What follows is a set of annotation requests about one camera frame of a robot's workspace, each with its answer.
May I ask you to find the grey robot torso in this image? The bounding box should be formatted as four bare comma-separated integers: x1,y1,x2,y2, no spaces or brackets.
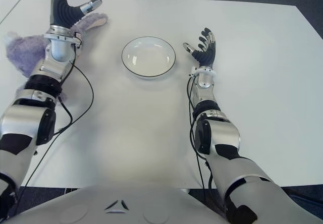
7,185,228,224

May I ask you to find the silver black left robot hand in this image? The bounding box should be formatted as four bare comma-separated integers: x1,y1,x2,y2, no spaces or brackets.
50,0,103,29

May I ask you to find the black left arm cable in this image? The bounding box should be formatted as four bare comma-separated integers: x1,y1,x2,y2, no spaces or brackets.
19,42,94,188

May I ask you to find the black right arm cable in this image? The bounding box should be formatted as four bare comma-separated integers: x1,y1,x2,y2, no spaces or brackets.
186,74,215,192

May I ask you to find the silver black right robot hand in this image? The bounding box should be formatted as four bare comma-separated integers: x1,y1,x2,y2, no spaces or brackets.
183,27,217,69

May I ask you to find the purple plush bunny doll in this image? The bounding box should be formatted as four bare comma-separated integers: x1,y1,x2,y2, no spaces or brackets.
4,12,109,103

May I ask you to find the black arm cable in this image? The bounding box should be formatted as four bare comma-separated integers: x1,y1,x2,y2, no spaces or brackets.
19,42,94,188
186,74,215,192

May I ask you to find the white plate with black rim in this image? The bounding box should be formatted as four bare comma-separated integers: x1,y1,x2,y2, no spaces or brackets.
121,37,177,79

